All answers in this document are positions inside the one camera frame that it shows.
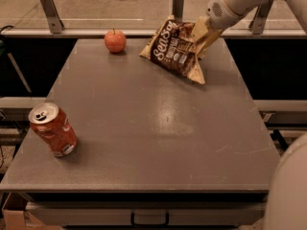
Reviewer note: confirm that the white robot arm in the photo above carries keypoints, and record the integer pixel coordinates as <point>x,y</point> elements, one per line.
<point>287,201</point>

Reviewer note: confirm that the cardboard box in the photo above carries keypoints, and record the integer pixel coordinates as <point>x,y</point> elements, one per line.
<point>16,217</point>

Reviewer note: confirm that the glass barrier panel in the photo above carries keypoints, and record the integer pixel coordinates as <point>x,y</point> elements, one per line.
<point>97,14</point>

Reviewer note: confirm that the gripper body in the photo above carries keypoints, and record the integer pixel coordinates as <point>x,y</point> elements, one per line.
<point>218,13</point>

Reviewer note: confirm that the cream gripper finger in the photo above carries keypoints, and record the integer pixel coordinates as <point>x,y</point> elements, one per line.
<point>203,50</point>

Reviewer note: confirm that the brown sea salt chip bag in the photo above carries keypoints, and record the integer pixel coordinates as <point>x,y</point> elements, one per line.
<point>174,48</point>

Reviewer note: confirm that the red soda can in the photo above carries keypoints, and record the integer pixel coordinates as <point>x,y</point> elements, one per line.
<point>51,124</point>

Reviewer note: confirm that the middle metal bracket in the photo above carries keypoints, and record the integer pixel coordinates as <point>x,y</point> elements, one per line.
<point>177,9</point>

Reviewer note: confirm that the left metal bracket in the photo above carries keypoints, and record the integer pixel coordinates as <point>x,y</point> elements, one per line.
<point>51,13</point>

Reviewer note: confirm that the grey drawer with black handle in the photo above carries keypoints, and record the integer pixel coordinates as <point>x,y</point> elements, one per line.
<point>146,214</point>

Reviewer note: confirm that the right metal bracket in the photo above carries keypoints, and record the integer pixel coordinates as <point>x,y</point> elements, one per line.
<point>258,22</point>

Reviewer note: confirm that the metal bracket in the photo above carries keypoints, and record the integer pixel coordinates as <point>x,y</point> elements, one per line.
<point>51,13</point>
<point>177,9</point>
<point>258,22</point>

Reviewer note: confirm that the red apple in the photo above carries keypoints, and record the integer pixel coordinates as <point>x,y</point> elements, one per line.
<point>115,41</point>

